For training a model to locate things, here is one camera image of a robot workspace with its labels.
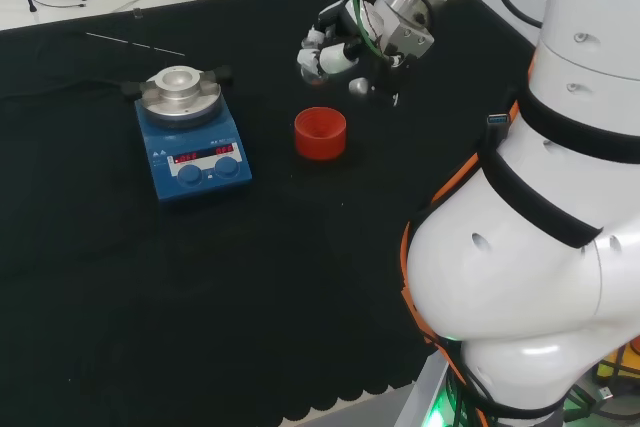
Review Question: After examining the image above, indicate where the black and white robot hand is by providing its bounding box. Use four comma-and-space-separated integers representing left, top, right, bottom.
296, 0, 374, 86

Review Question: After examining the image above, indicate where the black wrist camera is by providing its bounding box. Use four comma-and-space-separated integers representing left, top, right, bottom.
348, 54, 417, 109

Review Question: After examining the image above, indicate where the black bench cloth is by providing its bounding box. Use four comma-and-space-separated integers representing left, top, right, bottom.
0, 0, 540, 427

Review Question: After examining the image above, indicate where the heater with blue base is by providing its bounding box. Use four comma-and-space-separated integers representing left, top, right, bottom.
119, 64, 254, 216

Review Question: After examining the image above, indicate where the clear round-bottom glass flask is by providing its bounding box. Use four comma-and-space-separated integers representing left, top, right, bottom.
299, 60, 331, 87

